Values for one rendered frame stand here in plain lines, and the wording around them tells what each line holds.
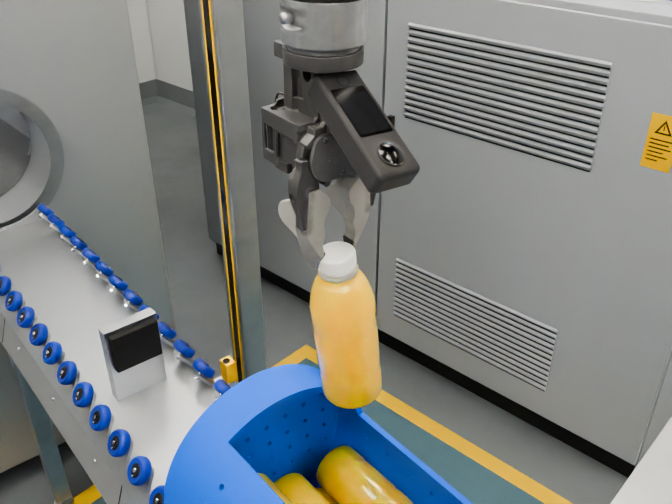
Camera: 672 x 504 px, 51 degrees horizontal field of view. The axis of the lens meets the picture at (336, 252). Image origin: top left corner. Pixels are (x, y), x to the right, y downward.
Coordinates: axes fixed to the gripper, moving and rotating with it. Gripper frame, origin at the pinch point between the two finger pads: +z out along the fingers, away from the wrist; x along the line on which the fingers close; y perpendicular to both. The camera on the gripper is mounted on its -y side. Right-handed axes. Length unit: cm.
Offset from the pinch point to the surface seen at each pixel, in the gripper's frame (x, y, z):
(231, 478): 12.6, 2.6, 26.5
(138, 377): 4, 52, 51
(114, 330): 7, 52, 39
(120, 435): 14, 39, 49
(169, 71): -194, 447, 127
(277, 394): 2.9, 7.5, 23.0
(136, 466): 14, 32, 50
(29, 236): 2, 124, 55
